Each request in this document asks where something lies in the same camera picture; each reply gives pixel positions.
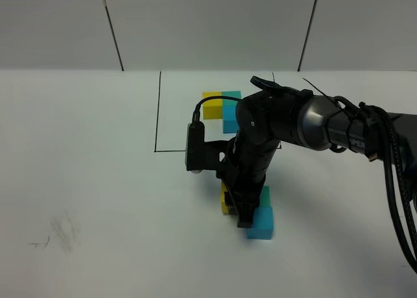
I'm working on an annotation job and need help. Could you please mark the green template cube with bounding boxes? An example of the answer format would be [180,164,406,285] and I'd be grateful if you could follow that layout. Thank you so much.
[222,91,242,99]

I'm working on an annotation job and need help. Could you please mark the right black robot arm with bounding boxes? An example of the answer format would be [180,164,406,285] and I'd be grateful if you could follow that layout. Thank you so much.
[221,77,416,228]

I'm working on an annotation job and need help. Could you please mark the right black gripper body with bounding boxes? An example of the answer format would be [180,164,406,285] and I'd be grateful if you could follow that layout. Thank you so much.
[216,136,280,207]

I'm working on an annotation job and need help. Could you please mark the right arm black cables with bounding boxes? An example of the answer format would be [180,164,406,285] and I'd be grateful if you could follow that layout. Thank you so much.
[302,78,417,275]

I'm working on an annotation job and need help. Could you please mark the yellow template cube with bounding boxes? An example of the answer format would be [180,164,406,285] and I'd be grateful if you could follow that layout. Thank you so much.
[202,92,223,120]

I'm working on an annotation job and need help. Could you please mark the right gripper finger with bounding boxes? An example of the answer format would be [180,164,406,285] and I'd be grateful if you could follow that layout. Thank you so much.
[226,192,237,215]
[237,198,256,228]

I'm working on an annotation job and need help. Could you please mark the blue template cube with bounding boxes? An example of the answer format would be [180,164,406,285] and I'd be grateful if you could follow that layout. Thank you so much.
[222,104,239,134]

